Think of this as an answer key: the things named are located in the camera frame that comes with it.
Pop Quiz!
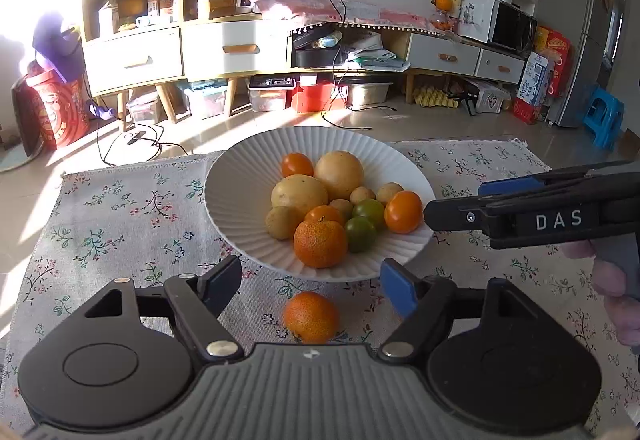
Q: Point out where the black microwave oven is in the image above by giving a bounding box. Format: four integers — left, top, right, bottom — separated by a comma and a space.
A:
487, 0, 538, 56

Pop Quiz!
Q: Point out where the white drink carton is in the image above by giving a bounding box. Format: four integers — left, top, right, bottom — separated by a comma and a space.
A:
97, 0, 120, 38

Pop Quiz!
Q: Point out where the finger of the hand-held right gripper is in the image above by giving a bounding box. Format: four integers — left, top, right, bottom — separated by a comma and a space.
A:
477, 161, 634, 199
422, 196, 502, 234

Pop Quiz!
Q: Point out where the large smooth yellow fruit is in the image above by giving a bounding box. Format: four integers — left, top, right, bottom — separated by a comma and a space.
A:
314, 150, 365, 201

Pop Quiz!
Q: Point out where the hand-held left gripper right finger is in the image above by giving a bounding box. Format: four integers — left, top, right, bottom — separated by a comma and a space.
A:
377, 257, 538, 363

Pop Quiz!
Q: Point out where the pile of papers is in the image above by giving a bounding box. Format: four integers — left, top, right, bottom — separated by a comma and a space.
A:
345, 31, 412, 71

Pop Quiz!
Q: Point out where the blue plastic stool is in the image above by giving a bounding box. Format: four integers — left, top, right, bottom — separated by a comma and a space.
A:
582, 87, 626, 151

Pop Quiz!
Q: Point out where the small clear storage box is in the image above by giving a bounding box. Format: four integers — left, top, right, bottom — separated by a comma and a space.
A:
126, 87, 166, 125

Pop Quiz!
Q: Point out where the pink fringed cloth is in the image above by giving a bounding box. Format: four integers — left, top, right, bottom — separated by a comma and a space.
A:
249, 0, 446, 38

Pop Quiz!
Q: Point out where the blue-lid clear storage box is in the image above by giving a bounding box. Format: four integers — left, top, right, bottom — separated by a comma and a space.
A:
185, 80, 230, 120

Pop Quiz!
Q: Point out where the purple plush toy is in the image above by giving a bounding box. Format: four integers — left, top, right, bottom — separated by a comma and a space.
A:
32, 12, 86, 83

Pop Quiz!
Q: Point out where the tall wooden shelf cabinet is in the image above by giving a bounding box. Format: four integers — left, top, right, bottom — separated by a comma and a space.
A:
80, 0, 188, 126

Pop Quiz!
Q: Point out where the black-lid clear storage box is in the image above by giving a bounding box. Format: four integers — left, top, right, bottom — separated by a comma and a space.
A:
247, 76, 296, 113

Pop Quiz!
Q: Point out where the wrinkly orange mandarin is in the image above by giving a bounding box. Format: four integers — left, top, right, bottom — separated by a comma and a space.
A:
283, 291, 341, 345
293, 217, 349, 269

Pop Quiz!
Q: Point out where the translucent beige storage box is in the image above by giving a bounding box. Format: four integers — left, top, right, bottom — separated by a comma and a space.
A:
347, 80, 396, 110

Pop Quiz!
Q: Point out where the black power cable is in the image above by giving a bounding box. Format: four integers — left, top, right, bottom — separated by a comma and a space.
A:
95, 117, 188, 168

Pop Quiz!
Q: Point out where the blue-white printed carton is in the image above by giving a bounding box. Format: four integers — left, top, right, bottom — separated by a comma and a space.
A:
515, 51, 556, 106

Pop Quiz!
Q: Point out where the red cardboard box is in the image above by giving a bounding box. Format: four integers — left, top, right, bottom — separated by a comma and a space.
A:
534, 26, 573, 66

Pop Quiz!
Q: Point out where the large speckled yellow fruit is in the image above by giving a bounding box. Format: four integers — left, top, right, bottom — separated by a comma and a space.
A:
271, 174, 330, 216

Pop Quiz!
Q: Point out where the black case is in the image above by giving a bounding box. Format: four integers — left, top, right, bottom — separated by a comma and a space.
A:
292, 30, 346, 69

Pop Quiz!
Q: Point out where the grey refrigerator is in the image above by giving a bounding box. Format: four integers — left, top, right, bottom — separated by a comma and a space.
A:
535, 0, 631, 128

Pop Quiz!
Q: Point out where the wooden cabinet white drawer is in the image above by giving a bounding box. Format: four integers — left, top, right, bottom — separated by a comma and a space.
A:
180, 15, 293, 118

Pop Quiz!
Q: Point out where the low wooden cabinet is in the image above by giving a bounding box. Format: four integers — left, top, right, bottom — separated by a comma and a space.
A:
290, 20, 526, 103

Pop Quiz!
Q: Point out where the white carton box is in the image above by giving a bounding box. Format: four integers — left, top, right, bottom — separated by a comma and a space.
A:
472, 81, 512, 114

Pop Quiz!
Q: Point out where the red storage box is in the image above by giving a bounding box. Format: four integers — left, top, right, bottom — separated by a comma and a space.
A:
292, 75, 348, 113

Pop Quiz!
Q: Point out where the red printed bucket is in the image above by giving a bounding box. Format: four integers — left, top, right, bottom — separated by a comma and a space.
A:
25, 70, 91, 151

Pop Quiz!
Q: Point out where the pale oval floor board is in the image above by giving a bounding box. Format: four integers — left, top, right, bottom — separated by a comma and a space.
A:
0, 140, 46, 173

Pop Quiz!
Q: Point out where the yellow egg tray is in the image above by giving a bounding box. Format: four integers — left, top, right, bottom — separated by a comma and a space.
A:
412, 87, 460, 110

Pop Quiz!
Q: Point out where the green-orange tomato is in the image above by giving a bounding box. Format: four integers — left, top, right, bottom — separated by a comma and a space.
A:
352, 199, 386, 231

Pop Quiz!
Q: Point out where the person's right hand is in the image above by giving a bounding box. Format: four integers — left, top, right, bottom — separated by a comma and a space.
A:
560, 240, 640, 347

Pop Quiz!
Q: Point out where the floral tablecloth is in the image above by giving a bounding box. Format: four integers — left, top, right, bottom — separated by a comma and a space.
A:
0, 137, 640, 438

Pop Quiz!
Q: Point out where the white ribbed plate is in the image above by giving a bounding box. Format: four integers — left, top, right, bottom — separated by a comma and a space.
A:
203, 126, 437, 283

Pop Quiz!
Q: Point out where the brown cardboard box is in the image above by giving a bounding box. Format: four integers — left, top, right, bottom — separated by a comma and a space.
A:
196, 0, 238, 20

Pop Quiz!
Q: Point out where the black panel heater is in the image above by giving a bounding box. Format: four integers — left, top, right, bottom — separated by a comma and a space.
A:
11, 77, 46, 158

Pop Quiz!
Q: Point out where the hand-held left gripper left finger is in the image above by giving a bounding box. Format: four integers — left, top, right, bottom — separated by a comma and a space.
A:
84, 254, 246, 361

